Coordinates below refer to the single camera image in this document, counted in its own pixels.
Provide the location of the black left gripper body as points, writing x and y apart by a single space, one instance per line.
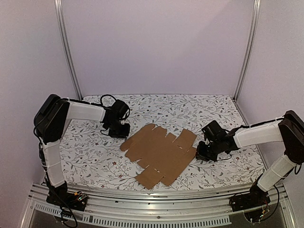
116 123

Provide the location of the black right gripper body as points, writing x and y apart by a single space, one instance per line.
202 153

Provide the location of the brown cardboard box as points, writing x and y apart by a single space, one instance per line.
163 155

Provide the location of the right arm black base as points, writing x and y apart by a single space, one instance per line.
254 204

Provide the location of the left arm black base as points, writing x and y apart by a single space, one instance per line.
61 197

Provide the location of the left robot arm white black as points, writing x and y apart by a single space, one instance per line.
53 118

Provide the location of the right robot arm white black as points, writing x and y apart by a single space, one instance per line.
285 132

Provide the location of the floral patterned table mat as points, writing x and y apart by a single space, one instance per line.
91 158

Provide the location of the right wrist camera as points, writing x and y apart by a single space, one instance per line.
213 131

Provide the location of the aluminium front rail frame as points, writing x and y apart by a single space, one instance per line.
207 208

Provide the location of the left aluminium corner post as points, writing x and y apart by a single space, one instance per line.
66 48

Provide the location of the aluminium corner post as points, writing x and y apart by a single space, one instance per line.
66 48
249 47

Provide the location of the right aluminium corner post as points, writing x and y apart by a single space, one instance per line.
249 47

